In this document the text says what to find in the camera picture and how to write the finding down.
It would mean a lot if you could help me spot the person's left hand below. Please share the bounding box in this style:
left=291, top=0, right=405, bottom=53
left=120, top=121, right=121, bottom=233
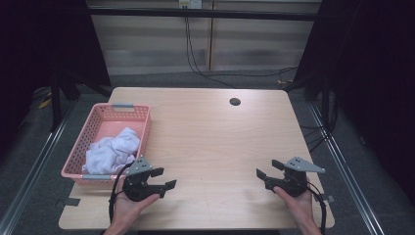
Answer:
left=112, top=177, right=161, bottom=229

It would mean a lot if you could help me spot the person's right hand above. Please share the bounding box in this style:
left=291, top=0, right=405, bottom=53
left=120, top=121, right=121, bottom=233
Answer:
left=273, top=185, right=319, bottom=229

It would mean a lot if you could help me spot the bundle of black floor cables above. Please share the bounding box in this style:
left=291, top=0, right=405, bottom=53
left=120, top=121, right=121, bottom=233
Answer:
left=300, top=91, right=341, bottom=154

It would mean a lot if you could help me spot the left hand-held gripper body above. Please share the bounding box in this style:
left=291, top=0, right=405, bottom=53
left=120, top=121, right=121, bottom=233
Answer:
left=121, top=156, right=161, bottom=203

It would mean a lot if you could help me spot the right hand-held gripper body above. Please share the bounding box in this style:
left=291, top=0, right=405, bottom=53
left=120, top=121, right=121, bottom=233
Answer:
left=264, top=156, right=326, bottom=199

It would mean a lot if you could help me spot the white wall power outlet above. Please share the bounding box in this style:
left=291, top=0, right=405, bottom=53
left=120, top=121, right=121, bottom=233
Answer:
left=178, top=0, right=204, bottom=10

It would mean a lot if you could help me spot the metal floor rail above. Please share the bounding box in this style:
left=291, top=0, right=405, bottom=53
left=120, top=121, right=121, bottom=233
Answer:
left=307, top=102, right=386, bottom=235
left=0, top=101, right=77, bottom=235

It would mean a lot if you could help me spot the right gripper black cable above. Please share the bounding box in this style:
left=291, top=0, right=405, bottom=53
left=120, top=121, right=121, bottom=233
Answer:
left=306, top=181, right=328, bottom=235

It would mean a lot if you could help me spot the black metal stand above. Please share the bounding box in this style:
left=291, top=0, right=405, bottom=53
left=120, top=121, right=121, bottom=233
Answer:
left=50, top=72, right=63, bottom=133

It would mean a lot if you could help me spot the white printed towel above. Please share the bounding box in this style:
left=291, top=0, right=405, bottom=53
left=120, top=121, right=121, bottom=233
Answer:
left=81, top=126, right=142, bottom=175

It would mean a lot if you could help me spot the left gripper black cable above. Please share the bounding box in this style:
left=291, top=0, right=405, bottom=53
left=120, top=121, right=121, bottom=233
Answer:
left=108, top=161, right=136, bottom=224

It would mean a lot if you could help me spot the black hanging cable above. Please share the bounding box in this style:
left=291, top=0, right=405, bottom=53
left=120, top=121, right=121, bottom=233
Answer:
left=184, top=16, right=237, bottom=89

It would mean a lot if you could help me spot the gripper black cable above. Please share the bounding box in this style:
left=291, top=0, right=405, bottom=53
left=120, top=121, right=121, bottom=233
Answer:
left=306, top=181, right=328, bottom=235
left=108, top=161, right=136, bottom=224

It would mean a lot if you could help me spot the pink plastic basket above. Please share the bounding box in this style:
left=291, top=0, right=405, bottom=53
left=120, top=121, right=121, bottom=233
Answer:
left=60, top=102, right=153, bottom=186

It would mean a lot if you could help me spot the black horizontal bar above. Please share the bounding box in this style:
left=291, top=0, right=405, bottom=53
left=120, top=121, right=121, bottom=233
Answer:
left=87, top=8, right=319, bottom=23

